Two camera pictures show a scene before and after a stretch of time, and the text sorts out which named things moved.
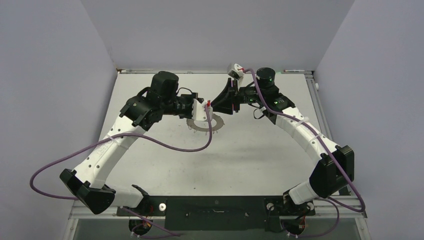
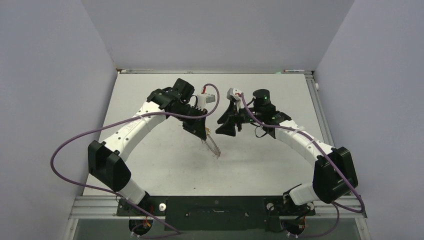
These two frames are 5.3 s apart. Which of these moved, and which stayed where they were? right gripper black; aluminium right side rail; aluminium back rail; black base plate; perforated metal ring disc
Moved: perforated metal ring disc; right gripper black
Stayed: aluminium back rail; black base plate; aluminium right side rail
